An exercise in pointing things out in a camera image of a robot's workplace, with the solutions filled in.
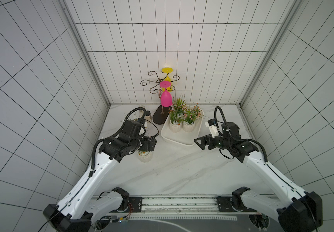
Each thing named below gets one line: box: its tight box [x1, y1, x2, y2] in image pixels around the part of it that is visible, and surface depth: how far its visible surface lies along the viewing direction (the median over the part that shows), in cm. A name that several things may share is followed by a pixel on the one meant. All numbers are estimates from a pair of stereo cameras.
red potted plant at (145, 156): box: [137, 149, 154, 163], surface depth 85 cm
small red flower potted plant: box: [191, 102, 206, 122], surface depth 99 cm
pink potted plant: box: [181, 102, 202, 133], surface depth 100 cm
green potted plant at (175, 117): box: [168, 106, 185, 133], surface depth 102 cm
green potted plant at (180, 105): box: [172, 94, 188, 116], surface depth 105 cm
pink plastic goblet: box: [159, 80, 173, 108], surface depth 96 cm
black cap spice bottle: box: [144, 110, 153, 124], surface depth 106 cm
